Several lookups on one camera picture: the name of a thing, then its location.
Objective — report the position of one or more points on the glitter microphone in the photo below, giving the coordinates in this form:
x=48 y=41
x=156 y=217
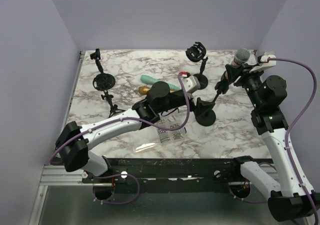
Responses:
x=241 y=57

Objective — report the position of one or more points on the clear plastic screw box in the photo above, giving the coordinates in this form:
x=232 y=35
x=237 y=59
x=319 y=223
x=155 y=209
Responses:
x=151 y=137

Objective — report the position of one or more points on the gold microphone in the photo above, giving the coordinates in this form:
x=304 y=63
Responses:
x=145 y=90

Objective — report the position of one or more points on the teal microphone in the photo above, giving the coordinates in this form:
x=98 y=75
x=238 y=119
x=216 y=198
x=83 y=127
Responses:
x=146 y=79

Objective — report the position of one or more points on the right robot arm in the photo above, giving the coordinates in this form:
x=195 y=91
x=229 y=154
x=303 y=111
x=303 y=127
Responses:
x=291 y=196

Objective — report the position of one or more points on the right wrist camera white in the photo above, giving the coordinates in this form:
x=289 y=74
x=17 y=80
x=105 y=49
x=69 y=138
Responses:
x=263 y=62

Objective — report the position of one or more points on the black round-base mic stand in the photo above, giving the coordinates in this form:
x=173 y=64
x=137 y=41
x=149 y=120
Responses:
x=96 y=56

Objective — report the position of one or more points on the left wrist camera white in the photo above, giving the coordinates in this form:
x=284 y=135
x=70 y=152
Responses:
x=189 y=82

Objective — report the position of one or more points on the black tripod mic stand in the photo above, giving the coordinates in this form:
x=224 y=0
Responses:
x=104 y=82

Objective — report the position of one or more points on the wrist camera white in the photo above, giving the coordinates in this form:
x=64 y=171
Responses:
x=189 y=82
x=263 y=62

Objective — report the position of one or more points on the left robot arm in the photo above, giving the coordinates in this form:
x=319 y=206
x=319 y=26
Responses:
x=75 y=142

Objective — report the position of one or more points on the black stand holding glitter mic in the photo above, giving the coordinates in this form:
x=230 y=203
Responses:
x=221 y=88

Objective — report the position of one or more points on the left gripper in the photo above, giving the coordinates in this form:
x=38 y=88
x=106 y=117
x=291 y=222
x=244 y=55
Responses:
x=200 y=106

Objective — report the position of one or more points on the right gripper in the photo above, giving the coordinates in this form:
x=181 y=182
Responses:
x=234 y=72

